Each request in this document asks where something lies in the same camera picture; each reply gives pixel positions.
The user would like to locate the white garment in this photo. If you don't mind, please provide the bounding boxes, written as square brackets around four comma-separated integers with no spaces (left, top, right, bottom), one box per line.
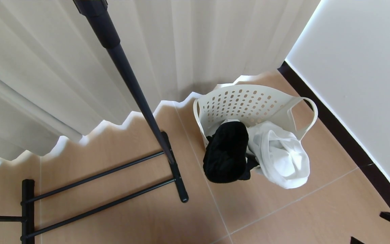
[247,121,311,190]

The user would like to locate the beige curtain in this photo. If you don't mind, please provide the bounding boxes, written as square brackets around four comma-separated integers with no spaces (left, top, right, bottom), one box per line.
[0,0,321,172]

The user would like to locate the black garment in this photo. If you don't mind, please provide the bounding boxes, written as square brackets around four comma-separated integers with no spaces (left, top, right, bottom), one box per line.
[202,121,260,184]

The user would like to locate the black clothes rack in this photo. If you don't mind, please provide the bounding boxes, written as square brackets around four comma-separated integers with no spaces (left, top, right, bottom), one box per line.
[0,0,189,244]

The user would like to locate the white laundry basket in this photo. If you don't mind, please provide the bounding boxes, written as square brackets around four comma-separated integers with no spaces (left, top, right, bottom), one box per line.
[193,84,319,151]

